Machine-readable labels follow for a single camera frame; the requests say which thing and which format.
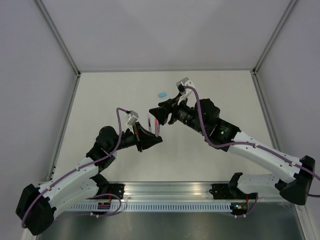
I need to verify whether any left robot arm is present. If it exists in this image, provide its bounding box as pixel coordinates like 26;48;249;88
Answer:
15;122;163;236

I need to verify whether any white slotted cable duct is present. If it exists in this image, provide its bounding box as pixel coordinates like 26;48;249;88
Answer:
68;201;232;213

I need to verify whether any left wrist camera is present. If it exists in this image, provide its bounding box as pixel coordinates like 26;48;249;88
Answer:
126;110;139;131

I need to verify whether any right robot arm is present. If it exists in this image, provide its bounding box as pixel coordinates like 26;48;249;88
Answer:
149;98;315;206

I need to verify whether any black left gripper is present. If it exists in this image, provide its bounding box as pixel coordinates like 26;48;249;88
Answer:
108;122;163;153

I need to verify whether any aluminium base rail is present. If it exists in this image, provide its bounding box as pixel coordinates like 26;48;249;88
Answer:
37;181;261;201

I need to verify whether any light blue highlighter cap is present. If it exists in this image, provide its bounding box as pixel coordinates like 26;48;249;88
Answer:
158;92;167;98

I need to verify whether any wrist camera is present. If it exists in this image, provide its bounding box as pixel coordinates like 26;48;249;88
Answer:
126;110;139;131
176;77;195;105

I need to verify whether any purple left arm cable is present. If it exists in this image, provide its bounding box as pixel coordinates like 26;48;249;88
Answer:
21;107;131;228

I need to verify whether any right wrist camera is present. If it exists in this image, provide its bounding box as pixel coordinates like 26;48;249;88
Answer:
176;77;195;105

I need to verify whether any pink highlighter pen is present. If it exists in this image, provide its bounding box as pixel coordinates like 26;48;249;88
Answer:
154;126;159;137

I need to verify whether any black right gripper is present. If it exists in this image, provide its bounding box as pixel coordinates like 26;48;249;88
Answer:
149;92;207;136

